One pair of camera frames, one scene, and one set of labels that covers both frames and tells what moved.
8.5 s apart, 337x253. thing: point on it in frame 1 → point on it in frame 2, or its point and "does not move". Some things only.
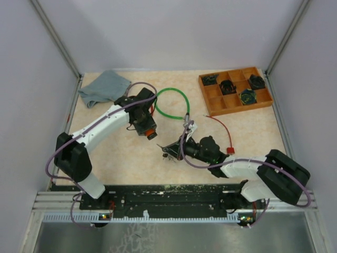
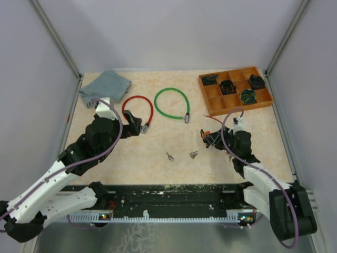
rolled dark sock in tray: (248, 96) does not move
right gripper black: (175, 149) → (216, 139)
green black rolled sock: (209, 79) does not move
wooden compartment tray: (234, 90) does not move
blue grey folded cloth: (110, 86) does not move
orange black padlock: (150, 134) → (202, 134)
